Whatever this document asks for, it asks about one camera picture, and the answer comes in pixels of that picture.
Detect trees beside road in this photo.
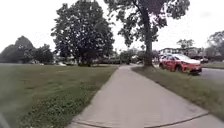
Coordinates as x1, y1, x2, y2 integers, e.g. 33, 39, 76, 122
203, 30, 224, 62

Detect distant building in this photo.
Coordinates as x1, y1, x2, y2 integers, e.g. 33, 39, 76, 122
158, 46, 205, 58

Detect large round dark tree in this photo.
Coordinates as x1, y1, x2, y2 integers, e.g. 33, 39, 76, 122
50, 0, 116, 67

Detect cluster of distant trees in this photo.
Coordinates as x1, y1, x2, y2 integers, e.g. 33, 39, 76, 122
0, 35, 55, 65

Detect tall tree with bare trunk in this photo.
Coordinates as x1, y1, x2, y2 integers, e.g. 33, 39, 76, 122
103, 0, 191, 68

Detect grey concrete pavement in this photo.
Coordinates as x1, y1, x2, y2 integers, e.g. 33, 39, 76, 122
65, 64, 224, 128

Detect wide grass lawn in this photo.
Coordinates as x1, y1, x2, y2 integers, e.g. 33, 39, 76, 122
0, 63, 120, 128

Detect grey asphalt road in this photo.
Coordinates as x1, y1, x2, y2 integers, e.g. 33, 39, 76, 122
198, 67, 224, 84

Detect red car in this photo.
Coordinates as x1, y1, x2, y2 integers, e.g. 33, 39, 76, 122
158, 53, 203, 75

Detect grass verge strip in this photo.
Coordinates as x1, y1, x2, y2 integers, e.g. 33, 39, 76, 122
132, 65, 224, 122

